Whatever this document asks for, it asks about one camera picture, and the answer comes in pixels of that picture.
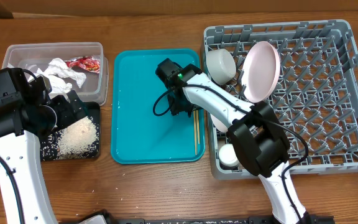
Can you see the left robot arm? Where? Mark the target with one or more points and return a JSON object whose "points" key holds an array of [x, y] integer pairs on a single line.
{"points": [[27, 115]]}

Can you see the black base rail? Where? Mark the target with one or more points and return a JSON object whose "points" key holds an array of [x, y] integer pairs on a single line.
{"points": [[310, 219]]}

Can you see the white paper cup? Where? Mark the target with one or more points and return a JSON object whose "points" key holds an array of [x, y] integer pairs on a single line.
{"points": [[227, 157]]}

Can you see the left wooden chopstick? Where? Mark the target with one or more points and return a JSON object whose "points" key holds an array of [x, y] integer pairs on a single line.
{"points": [[195, 131]]}

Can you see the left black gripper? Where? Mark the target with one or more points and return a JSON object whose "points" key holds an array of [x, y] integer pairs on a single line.
{"points": [[69, 116]]}

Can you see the black tray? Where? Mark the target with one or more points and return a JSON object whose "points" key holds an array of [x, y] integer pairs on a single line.
{"points": [[93, 109]]}

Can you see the red snack wrapper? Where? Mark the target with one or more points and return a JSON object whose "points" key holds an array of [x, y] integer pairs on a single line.
{"points": [[90, 63]]}

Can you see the teal plastic tray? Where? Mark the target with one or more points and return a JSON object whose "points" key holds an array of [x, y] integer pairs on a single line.
{"points": [[141, 133]]}

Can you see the right wooden chopstick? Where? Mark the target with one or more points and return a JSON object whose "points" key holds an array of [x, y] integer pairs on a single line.
{"points": [[197, 125]]}

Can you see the grey dishwasher rack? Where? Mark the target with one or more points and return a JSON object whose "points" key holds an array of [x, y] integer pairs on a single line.
{"points": [[317, 92]]}

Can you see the wooden chopstick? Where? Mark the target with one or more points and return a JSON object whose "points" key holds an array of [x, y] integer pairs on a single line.
{"points": [[195, 131], [197, 125]]}

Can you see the large pink plate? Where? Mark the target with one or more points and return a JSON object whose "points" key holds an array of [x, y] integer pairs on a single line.
{"points": [[261, 70]]}

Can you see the crumpled white tissue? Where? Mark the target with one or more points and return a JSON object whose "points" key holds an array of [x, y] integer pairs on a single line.
{"points": [[59, 69]]}

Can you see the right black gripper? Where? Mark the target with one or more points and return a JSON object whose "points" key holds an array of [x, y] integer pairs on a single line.
{"points": [[176, 107]]}

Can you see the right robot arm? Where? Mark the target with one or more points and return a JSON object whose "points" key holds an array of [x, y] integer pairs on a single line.
{"points": [[259, 140]]}

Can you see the clear plastic bin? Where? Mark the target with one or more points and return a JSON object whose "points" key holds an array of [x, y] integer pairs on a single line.
{"points": [[95, 87]]}

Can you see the pink bowl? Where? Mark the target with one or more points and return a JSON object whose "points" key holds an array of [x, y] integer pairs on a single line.
{"points": [[220, 125]]}

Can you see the grey bowl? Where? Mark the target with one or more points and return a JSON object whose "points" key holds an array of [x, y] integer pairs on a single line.
{"points": [[221, 66]]}

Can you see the rice pile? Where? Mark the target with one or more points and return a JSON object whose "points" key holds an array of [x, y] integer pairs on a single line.
{"points": [[76, 140]]}

